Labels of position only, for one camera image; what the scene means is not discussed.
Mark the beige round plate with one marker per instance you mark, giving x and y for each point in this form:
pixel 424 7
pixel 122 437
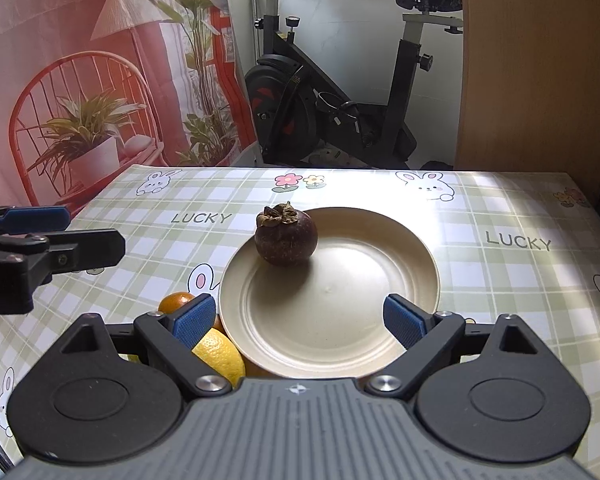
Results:
pixel 330 310

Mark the orange tangerine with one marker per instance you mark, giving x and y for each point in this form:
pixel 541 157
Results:
pixel 175 304

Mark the red printed backdrop cloth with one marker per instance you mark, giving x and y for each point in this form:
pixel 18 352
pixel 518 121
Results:
pixel 80 60

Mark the black exercise bike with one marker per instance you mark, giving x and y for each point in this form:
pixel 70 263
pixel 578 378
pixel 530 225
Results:
pixel 280 95

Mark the wooden cabinet panel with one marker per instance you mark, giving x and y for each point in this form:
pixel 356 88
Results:
pixel 530 60

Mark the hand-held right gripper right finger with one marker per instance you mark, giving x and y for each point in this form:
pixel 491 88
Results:
pixel 405 323

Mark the dark brown mangosteen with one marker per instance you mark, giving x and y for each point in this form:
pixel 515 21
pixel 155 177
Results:
pixel 285 246

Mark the green checked rabbit tablecloth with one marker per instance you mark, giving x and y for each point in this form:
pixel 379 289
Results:
pixel 155 260

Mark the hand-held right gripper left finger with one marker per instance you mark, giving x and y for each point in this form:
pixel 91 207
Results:
pixel 195 321

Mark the yellow lemon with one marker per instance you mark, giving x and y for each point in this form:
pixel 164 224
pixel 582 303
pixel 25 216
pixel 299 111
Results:
pixel 225 360

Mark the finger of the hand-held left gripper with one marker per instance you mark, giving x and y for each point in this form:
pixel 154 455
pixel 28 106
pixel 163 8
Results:
pixel 90 252
pixel 35 218

